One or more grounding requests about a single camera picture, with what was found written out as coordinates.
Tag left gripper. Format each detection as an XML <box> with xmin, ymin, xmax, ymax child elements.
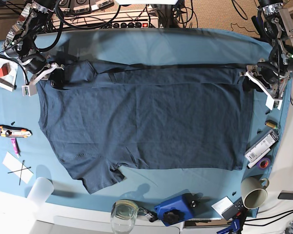
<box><xmin>240</xmin><ymin>64</ymin><xmax>283</xmax><ymax>110</ymax></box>

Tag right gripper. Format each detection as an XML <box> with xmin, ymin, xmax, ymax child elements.
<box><xmin>21</xmin><ymin>62</ymin><xmax>70</xmax><ymax>97</ymax></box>

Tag dark blue T-shirt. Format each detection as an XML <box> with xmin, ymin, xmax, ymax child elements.
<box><xmin>37</xmin><ymin>61</ymin><xmax>253</xmax><ymax>194</ymax></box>

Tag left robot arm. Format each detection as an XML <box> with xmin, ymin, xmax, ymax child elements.
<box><xmin>241</xmin><ymin>0</ymin><xmax>293</xmax><ymax>110</ymax></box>

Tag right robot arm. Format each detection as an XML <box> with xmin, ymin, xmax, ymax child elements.
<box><xmin>0</xmin><ymin>0</ymin><xmax>64</xmax><ymax>97</ymax></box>

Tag small battery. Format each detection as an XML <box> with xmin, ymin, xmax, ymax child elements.
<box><xmin>265</xmin><ymin>120</ymin><xmax>278</xmax><ymax>129</ymax></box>

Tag packaged marker pens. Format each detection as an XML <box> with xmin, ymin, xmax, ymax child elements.
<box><xmin>244</xmin><ymin>129</ymin><xmax>279</xmax><ymax>163</ymax></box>

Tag red cube on booklet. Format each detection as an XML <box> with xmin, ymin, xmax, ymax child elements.
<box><xmin>0</xmin><ymin>58</ymin><xmax>18</xmax><ymax>92</ymax></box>

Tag purple tape roll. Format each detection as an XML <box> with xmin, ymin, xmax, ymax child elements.
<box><xmin>257</xmin><ymin>157</ymin><xmax>271</xmax><ymax>170</ymax></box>

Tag orange utility knife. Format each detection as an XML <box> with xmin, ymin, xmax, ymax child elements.
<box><xmin>0</xmin><ymin>125</ymin><xmax>32</xmax><ymax>138</ymax></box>

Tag pink glue tube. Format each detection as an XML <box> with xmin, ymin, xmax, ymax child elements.
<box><xmin>11</xmin><ymin>137</ymin><xmax>20</xmax><ymax>158</ymax></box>

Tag light blue table cloth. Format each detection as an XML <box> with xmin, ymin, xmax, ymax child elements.
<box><xmin>0</xmin><ymin>27</ymin><xmax>293</xmax><ymax>219</ymax></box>

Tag black bobby pins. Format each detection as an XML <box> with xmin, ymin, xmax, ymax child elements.
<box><xmin>8</xmin><ymin>160</ymin><xmax>31</xmax><ymax>186</ymax></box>

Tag black power strip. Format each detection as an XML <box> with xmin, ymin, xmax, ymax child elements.
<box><xmin>106</xmin><ymin>21</ymin><xmax>151</xmax><ymax>29</ymax></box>

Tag white paper slip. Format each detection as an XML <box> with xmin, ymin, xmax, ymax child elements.
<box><xmin>2</xmin><ymin>152</ymin><xmax>33</xmax><ymax>184</ymax></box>

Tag olive ceramic mug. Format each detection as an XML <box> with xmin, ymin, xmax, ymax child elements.
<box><xmin>241</xmin><ymin>177</ymin><xmax>270</xmax><ymax>210</ymax></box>

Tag black phone on desk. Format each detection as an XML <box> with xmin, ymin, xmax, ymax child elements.
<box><xmin>278</xmin><ymin>192</ymin><xmax>293</xmax><ymax>200</ymax></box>

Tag frosted plastic cup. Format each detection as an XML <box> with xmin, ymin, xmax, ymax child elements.
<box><xmin>27</xmin><ymin>177</ymin><xmax>54</xmax><ymax>210</ymax></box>

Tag black remote control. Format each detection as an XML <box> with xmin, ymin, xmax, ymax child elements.
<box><xmin>222</xmin><ymin>197</ymin><xmax>245</xmax><ymax>220</ymax></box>

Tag white card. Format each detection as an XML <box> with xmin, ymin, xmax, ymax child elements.
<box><xmin>211</xmin><ymin>196</ymin><xmax>233</xmax><ymax>216</ymax></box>

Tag blue clamp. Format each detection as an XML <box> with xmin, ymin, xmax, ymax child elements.
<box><xmin>216</xmin><ymin>215</ymin><xmax>246</xmax><ymax>234</ymax></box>

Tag blue plastic box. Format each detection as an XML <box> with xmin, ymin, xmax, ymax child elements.
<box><xmin>154</xmin><ymin>194</ymin><xmax>197</xmax><ymax>226</ymax></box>

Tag clear glass jar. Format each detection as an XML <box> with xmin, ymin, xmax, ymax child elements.
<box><xmin>110</xmin><ymin>199</ymin><xmax>139</xmax><ymax>234</ymax></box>

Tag metal keyring carabiner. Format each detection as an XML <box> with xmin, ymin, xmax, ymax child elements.
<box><xmin>138</xmin><ymin>207</ymin><xmax>158</xmax><ymax>223</ymax></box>

